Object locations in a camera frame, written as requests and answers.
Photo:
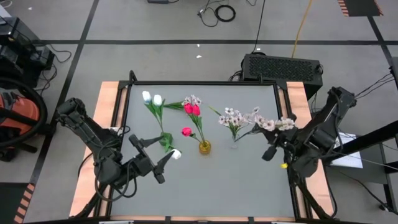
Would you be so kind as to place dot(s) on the white artificial tulip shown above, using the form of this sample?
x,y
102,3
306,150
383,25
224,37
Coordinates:
x,y
157,99
146,96
176,154

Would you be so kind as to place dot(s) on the black equipment rack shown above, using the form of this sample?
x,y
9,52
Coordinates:
x,y
15,43

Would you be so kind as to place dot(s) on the clear ribbed glass vase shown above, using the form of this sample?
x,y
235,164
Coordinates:
x,y
234,145

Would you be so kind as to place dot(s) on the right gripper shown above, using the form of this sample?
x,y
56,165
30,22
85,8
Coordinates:
x,y
287,140

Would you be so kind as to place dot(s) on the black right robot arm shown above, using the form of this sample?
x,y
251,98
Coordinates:
x,y
323,133

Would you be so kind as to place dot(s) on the white blossom spray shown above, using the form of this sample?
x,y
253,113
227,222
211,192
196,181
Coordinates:
x,y
233,119
196,100
269,124

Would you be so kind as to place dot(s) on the black metal stand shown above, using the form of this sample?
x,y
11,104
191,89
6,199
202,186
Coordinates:
x,y
373,137

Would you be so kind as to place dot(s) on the yellow ribbed glass vase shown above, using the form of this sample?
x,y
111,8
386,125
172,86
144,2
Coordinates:
x,y
205,147

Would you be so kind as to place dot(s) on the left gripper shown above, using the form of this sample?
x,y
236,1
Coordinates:
x,y
144,165

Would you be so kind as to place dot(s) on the black computer case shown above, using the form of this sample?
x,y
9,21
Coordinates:
x,y
280,70

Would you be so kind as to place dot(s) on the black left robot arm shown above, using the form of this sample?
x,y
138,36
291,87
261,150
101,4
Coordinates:
x,y
90,133

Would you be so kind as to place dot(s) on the white printed paper sheet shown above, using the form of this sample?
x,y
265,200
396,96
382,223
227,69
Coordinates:
x,y
351,158

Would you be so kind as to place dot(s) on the black mat hazard stripes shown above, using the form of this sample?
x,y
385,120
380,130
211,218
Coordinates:
x,y
360,7
12,199

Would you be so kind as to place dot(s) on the orange vacuum cleaner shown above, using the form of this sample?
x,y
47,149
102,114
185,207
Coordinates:
x,y
21,110

